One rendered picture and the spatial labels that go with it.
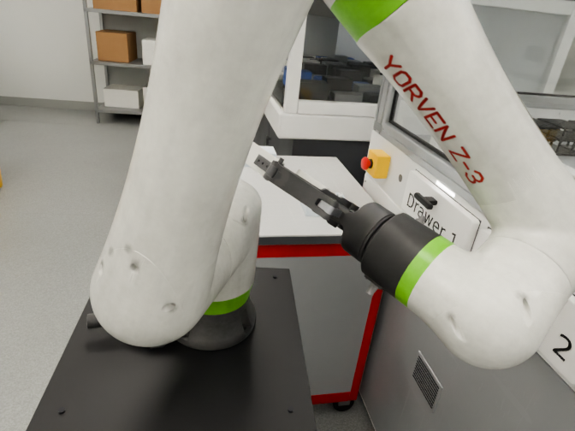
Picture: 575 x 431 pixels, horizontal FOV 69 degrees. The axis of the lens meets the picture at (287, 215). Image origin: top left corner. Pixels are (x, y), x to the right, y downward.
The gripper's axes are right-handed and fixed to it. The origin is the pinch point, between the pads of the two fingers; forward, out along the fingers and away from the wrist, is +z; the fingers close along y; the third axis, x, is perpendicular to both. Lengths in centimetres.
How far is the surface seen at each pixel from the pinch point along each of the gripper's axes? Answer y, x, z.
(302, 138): 87, 9, 65
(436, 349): 58, -18, -26
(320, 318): 63, -34, 5
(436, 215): 48, 9, -10
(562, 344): 28, 1, -43
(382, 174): 66, 12, 16
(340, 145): 101, 16, 56
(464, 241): 42.2, 6.9, -19.4
